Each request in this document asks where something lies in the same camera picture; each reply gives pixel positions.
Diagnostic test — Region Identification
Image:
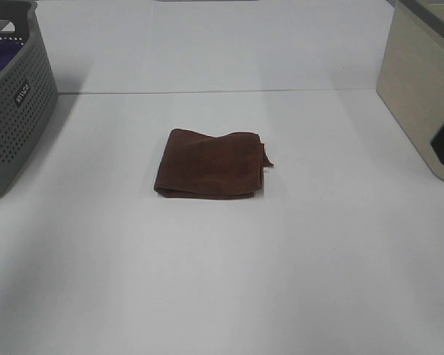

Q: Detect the brown towel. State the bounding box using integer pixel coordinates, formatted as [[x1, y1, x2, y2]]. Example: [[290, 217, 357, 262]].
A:
[[154, 129, 274, 200]]

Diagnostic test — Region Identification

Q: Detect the grey perforated laundry basket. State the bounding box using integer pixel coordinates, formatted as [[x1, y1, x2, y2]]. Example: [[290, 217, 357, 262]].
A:
[[0, 1, 58, 197]]

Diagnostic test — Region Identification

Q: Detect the beige storage bin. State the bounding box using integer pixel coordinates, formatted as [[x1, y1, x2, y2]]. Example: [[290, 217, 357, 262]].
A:
[[376, 1, 444, 180]]

